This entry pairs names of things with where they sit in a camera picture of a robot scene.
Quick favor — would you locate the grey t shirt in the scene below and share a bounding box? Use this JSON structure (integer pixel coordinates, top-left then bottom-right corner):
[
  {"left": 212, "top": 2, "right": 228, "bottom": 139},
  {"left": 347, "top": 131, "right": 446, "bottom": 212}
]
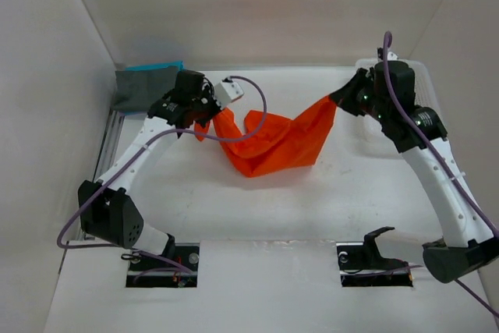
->
[{"left": 111, "top": 66, "right": 179, "bottom": 114}]

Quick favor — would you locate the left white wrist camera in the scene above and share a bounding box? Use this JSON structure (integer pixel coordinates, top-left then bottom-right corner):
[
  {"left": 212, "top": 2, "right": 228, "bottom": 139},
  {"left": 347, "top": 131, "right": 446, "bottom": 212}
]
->
[{"left": 214, "top": 77, "right": 244, "bottom": 109}]

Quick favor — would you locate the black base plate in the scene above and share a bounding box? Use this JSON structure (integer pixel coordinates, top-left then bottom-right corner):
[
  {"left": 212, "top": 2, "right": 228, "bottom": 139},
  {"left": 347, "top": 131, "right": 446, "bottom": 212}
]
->
[
  {"left": 336, "top": 242, "right": 413, "bottom": 288},
  {"left": 121, "top": 243, "right": 200, "bottom": 289}
]

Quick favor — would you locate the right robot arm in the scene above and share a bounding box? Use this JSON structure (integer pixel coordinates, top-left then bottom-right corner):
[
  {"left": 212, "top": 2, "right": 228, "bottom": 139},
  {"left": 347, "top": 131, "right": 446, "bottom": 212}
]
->
[{"left": 329, "top": 60, "right": 498, "bottom": 283}]

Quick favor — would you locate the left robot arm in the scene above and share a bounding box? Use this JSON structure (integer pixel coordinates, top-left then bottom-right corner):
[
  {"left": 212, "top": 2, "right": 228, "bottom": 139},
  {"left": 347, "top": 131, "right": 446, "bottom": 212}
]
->
[{"left": 78, "top": 70, "right": 220, "bottom": 270}]

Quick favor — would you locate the white plastic bin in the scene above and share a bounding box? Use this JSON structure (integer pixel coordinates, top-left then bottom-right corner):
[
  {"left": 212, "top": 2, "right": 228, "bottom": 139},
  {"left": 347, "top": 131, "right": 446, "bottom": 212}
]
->
[{"left": 355, "top": 58, "right": 434, "bottom": 147}]

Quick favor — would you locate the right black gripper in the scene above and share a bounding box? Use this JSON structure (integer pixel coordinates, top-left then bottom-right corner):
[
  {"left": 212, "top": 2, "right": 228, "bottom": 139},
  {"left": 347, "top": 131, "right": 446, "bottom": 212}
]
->
[{"left": 330, "top": 68, "right": 390, "bottom": 122}]

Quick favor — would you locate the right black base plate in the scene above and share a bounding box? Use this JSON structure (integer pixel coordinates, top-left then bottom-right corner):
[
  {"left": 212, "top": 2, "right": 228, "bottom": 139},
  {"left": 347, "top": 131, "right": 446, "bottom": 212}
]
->
[{"left": 336, "top": 242, "right": 413, "bottom": 288}]

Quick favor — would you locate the orange t shirt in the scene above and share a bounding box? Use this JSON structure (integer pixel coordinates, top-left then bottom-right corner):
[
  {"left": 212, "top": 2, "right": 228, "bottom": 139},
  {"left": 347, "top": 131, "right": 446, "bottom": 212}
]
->
[{"left": 194, "top": 96, "right": 337, "bottom": 178}]

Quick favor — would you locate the teal t shirt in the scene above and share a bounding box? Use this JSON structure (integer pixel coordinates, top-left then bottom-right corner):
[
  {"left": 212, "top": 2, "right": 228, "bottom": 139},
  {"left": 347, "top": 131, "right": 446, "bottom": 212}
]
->
[{"left": 124, "top": 61, "right": 184, "bottom": 71}]

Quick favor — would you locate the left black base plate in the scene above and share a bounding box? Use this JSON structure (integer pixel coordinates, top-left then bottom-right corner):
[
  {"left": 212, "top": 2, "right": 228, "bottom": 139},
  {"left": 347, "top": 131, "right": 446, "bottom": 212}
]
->
[{"left": 121, "top": 243, "right": 200, "bottom": 289}]

